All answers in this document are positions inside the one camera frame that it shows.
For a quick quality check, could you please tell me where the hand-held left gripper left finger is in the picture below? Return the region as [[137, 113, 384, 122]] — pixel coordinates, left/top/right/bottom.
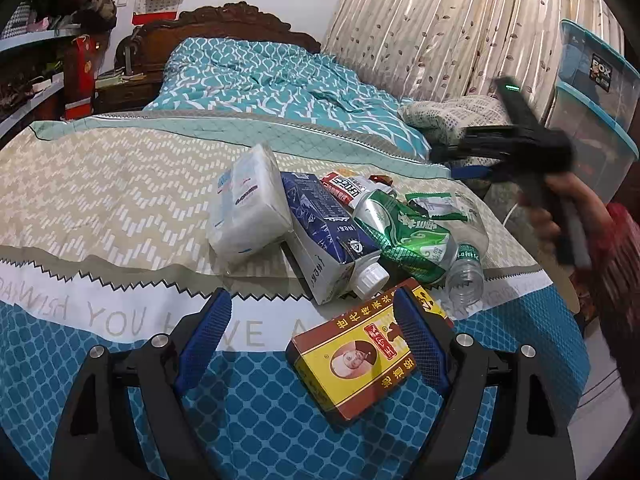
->
[[49, 288, 233, 480]]

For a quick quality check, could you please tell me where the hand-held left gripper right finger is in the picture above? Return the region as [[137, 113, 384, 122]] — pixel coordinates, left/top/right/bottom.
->
[[392, 287, 576, 480]]

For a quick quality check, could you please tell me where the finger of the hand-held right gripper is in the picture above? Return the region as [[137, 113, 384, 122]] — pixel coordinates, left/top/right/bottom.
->
[[429, 144, 468, 163], [450, 160, 511, 183]]

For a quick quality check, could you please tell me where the yellow brown cardboard box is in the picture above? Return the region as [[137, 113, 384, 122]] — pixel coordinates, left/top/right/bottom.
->
[[286, 282, 456, 428]]

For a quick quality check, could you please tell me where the crushed green drink can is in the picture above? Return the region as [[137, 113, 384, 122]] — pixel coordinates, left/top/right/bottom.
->
[[352, 187, 461, 286]]

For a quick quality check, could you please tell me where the person's right hand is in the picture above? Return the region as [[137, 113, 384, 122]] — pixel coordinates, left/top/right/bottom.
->
[[520, 172, 618, 261]]

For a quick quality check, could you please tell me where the folded patterned blanket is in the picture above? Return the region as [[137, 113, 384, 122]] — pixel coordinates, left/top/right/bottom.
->
[[398, 94, 516, 143]]

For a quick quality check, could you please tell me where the green white snack wrapper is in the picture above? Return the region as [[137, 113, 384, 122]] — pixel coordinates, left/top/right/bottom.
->
[[405, 191, 468, 223]]

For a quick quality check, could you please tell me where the clear blue-lidded storage box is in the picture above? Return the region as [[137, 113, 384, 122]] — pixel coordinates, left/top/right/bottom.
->
[[557, 19, 640, 131], [545, 81, 640, 206]]

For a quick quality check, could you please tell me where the clear plastic bottle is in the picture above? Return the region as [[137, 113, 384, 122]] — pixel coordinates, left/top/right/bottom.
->
[[440, 192, 491, 318]]

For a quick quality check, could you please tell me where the red white snack wrapper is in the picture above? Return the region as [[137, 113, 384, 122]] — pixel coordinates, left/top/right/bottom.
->
[[320, 170, 373, 206]]

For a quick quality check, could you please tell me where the white tissue pack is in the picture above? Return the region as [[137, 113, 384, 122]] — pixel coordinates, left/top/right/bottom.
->
[[206, 142, 293, 266]]

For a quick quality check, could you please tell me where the leaf print curtain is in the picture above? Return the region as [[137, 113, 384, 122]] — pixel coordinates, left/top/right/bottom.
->
[[320, 0, 626, 126]]

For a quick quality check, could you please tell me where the blue milk carton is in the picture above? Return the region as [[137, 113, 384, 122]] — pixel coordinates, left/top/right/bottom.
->
[[280, 171, 391, 306]]

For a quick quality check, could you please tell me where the teal white patterned quilt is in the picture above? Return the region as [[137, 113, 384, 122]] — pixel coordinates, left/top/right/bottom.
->
[[142, 36, 433, 161]]

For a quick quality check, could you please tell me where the wooden nightstand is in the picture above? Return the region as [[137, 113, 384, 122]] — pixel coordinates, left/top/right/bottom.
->
[[94, 72, 166, 116]]

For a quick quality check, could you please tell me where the carved wooden headboard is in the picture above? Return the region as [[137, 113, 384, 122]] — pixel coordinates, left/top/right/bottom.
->
[[115, 1, 322, 78]]

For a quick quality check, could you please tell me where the red gift box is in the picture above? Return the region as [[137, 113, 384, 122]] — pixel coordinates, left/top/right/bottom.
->
[[64, 35, 98, 120]]

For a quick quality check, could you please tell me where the grey shelf unit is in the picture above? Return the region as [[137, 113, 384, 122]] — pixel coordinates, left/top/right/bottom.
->
[[0, 25, 96, 126]]

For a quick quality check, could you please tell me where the tan handbag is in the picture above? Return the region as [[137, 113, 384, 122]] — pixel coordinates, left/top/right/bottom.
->
[[75, 0, 118, 31]]

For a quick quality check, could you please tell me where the checkered bag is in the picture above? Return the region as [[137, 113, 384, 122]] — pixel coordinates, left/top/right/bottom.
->
[[0, 2, 33, 38]]

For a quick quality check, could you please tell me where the white cable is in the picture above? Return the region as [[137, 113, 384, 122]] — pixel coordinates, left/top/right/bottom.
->
[[502, 202, 523, 233]]

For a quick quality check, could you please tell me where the red white wall calendar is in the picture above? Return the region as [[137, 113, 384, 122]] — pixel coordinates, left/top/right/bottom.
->
[[131, 0, 181, 26]]

